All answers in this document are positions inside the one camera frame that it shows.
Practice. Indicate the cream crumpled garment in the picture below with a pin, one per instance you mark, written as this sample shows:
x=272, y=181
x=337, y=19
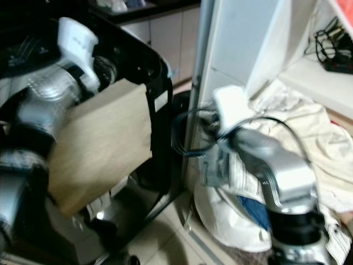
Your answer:
x=320, y=143

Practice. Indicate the dark kitchen counter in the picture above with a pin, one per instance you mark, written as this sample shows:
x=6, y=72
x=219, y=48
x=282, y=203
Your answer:
x=160, y=8

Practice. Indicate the tan brown cloth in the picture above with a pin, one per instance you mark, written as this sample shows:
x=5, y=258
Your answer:
x=105, y=143

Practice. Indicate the red item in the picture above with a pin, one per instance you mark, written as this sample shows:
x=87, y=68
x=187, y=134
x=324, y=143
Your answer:
x=343, y=126

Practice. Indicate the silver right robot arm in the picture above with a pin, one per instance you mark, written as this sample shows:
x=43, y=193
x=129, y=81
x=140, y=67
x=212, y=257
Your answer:
x=276, y=165

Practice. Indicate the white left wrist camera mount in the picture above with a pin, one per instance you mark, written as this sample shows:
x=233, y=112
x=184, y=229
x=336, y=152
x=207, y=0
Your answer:
x=77, y=38

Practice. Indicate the blue cloth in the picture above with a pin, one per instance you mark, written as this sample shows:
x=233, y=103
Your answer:
x=256, y=212

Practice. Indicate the white laundry bundle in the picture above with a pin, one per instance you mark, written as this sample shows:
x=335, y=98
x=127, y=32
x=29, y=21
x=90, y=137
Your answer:
x=220, y=215

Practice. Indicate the white washer label sticker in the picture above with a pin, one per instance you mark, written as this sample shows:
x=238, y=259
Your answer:
x=161, y=102

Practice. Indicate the black top-load washing machine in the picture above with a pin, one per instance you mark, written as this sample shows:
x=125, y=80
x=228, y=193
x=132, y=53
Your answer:
x=143, y=61

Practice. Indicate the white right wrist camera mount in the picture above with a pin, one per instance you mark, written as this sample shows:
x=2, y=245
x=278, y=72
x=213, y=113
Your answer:
x=231, y=107

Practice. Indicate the white shelf cabinet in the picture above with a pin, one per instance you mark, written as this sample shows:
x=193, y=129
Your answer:
x=242, y=38

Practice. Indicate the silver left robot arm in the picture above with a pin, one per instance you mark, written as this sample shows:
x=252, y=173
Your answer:
x=49, y=105

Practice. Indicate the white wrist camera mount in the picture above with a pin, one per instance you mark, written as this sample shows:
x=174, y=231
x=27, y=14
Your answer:
x=231, y=107
x=77, y=38

